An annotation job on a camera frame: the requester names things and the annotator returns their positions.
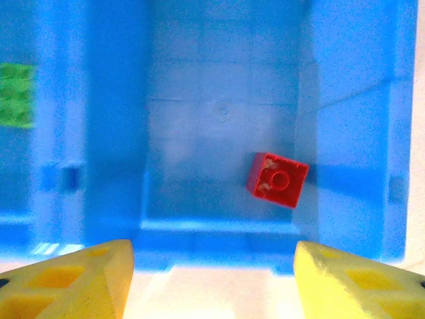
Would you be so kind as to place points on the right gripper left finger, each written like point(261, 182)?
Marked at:
point(76, 289)

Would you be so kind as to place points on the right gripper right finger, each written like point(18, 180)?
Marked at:
point(348, 289)

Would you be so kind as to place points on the red two-by-two lego brick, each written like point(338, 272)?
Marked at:
point(279, 186)

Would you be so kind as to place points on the green studded lego brick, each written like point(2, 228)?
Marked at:
point(15, 96)

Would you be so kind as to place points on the blue three-compartment plastic bin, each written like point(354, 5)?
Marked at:
point(216, 83)

